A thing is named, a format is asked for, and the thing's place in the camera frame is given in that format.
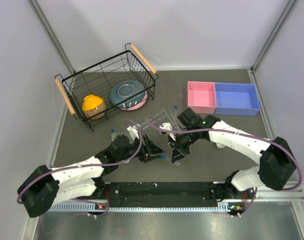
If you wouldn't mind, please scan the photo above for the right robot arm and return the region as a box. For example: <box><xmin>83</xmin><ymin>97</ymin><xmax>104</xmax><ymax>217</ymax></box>
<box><xmin>163</xmin><ymin>108</ymin><xmax>296</xmax><ymax>200</ymax></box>

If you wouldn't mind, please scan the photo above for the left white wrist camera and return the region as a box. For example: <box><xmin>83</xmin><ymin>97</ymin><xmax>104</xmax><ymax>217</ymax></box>
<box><xmin>127</xmin><ymin>125</ymin><xmax>141</xmax><ymax>140</ymax></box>

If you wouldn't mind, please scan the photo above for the blue plastic bin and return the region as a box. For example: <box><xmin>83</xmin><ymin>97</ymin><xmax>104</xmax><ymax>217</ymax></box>
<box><xmin>214</xmin><ymin>82</ymin><xmax>260</xmax><ymax>116</ymax></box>

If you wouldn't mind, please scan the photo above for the pink ceramic plate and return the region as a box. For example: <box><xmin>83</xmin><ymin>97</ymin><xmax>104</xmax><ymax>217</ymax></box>
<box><xmin>117</xmin><ymin>91</ymin><xmax>148</xmax><ymax>111</ymax></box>

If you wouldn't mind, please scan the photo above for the clear pipette long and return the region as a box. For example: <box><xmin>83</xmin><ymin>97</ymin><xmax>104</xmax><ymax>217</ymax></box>
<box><xmin>142</xmin><ymin>110</ymin><xmax>166</xmax><ymax>127</ymax></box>

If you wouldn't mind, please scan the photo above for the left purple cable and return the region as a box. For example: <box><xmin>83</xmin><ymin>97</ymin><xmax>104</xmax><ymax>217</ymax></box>
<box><xmin>16</xmin><ymin>119</ymin><xmax>144</xmax><ymax>218</ymax></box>

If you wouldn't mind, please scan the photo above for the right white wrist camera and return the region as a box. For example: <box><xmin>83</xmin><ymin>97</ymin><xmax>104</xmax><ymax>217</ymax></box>
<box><xmin>159</xmin><ymin>122</ymin><xmax>175</xmax><ymax>139</ymax></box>

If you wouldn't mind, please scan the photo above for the grey slotted cable duct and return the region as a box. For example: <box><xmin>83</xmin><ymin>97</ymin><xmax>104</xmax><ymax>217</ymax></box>
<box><xmin>48</xmin><ymin>201</ymin><xmax>243</xmax><ymax>213</ymax></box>

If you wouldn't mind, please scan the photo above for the pink plastic bin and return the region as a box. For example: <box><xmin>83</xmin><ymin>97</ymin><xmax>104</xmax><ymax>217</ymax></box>
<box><xmin>187</xmin><ymin>81</ymin><xmax>217</xmax><ymax>114</ymax></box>

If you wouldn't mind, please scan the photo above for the small white cup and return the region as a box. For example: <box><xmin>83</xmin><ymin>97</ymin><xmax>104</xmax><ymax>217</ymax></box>
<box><xmin>216</xmin><ymin>143</ymin><xmax>225</xmax><ymax>149</ymax></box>

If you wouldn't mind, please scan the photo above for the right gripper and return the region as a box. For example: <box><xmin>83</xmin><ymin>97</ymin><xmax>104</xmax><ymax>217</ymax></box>
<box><xmin>168</xmin><ymin>126</ymin><xmax>198</xmax><ymax>163</ymax></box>

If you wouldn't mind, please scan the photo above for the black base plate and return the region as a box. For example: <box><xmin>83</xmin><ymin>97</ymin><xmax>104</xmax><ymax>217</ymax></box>
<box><xmin>76</xmin><ymin>181</ymin><xmax>242</xmax><ymax>208</ymax></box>

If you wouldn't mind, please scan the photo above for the clear test tube rack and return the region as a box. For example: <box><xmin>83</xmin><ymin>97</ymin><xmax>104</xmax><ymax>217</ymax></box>
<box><xmin>111</xmin><ymin>131</ymin><xmax>131</xmax><ymax>141</ymax></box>

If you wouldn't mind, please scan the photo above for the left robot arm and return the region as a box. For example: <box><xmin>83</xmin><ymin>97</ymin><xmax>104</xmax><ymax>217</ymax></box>
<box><xmin>17</xmin><ymin>134</ymin><xmax>165</xmax><ymax>218</ymax></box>

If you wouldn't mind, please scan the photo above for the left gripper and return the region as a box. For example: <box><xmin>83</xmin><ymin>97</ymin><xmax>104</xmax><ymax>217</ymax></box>
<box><xmin>117</xmin><ymin>133</ymin><xmax>166</xmax><ymax>163</ymax></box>

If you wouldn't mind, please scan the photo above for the yellow and brown bowl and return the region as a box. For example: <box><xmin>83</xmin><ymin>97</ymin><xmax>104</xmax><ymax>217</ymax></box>
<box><xmin>82</xmin><ymin>94</ymin><xmax>107</xmax><ymax>120</ymax></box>

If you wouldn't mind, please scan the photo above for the black wire dish basket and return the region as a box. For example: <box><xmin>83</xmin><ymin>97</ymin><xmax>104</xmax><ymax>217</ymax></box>
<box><xmin>55</xmin><ymin>42</ymin><xmax>159</xmax><ymax>130</ymax></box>

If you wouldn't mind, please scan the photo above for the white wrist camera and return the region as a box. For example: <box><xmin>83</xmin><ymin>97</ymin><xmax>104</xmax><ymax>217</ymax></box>
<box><xmin>127</xmin><ymin>125</ymin><xmax>141</xmax><ymax>140</ymax></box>
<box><xmin>159</xmin><ymin>122</ymin><xmax>175</xmax><ymax>139</ymax></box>

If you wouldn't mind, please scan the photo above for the blue ceramic plate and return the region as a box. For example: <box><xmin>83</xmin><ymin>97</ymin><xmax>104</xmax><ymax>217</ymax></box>
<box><xmin>109</xmin><ymin>79</ymin><xmax>145</xmax><ymax>106</ymax></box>

